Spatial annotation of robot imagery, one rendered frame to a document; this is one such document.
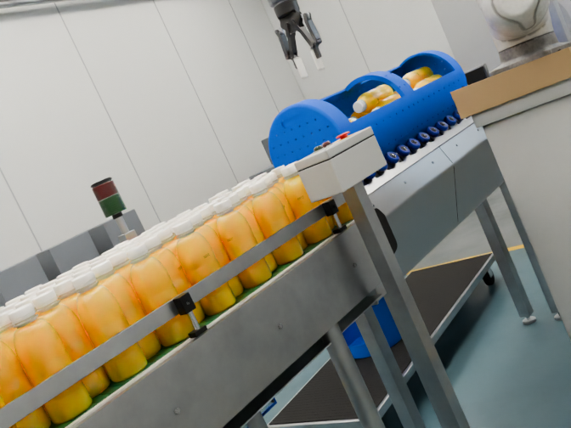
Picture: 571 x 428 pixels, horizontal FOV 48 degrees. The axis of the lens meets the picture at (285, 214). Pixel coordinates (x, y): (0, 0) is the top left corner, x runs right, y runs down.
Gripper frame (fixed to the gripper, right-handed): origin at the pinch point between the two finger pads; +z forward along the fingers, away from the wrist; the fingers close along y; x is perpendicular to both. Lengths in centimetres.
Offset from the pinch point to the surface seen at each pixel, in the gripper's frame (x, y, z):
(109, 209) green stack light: 65, 33, 17
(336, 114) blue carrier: 15.6, -13.4, 17.1
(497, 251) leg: -81, 6, 96
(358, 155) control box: 44, -35, 28
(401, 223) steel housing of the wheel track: 6, -13, 54
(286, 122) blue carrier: 18.9, 1.6, 13.8
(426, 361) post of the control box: 45, -32, 80
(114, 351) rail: 112, -22, 39
